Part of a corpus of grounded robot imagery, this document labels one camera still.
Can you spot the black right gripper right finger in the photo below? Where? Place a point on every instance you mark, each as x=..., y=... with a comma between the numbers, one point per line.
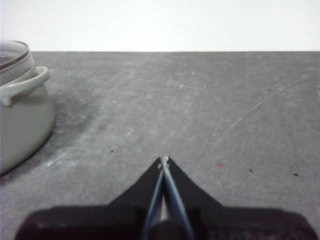
x=237, y=222

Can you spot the glass lid with green knob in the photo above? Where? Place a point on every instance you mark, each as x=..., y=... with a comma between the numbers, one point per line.
x=10, y=53

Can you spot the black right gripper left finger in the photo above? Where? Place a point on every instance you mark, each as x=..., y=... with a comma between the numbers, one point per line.
x=100, y=222

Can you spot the pale green electric cooking pot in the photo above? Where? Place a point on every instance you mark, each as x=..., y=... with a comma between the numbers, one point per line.
x=25, y=125

